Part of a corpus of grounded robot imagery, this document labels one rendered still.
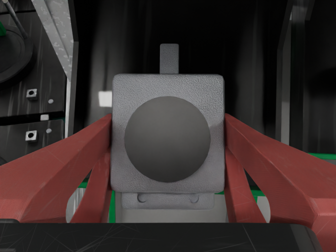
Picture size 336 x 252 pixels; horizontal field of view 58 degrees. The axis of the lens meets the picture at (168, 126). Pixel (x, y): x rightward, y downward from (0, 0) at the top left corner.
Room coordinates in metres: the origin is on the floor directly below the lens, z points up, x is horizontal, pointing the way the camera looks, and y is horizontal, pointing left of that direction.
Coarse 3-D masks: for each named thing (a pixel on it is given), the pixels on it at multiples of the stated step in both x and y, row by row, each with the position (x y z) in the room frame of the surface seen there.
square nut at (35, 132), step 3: (27, 132) 0.21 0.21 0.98; (30, 132) 0.21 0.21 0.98; (33, 132) 0.21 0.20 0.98; (36, 132) 0.21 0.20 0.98; (27, 135) 0.20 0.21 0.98; (30, 135) 0.21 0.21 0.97; (33, 135) 0.20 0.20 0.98; (36, 135) 0.21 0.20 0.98; (27, 138) 0.20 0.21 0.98; (30, 138) 0.20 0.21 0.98; (33, 138) 0.20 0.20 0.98; (36, 138) 0.20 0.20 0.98; (27, 141) 0.20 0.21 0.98; (30, 141) 0.20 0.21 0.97; (33, 141) 0.20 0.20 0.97; (36, 141) 0.20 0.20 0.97
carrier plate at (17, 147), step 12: (48, 120) 0.24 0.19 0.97; (60, 120) 0.24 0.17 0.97; (0, 132) 0.21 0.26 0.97; (12, 132) 0.21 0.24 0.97; (24, 132) 0.21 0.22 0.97; (48, 132) 0.21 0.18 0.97; (60, 132) 0.22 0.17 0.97; (0, 144) 0.19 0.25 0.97; (12, 144) 0.19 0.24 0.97; (24, 144) 0.19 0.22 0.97; (36, 144) 0.19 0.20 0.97; (48, 144) 0.19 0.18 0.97; (0, 156) 0.17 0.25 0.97; (12, 156) 0.17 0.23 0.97
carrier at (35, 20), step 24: (0, 24) 0.40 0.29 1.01; (24, 24) 0.45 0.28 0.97; (0, 48) 0.37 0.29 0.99; (24, 48) 0.37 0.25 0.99; (48, 48) 0.39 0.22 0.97; (0, 72) 0.32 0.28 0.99; (24, 72) 0.32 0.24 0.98; (48, 72) 0.33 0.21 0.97; (0, 96) 0.28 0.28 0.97; (24, 96) 0.28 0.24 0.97; (48, 96) 0.28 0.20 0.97; (0, 120) 0.24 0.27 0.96; (24, 120) 0.25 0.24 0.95
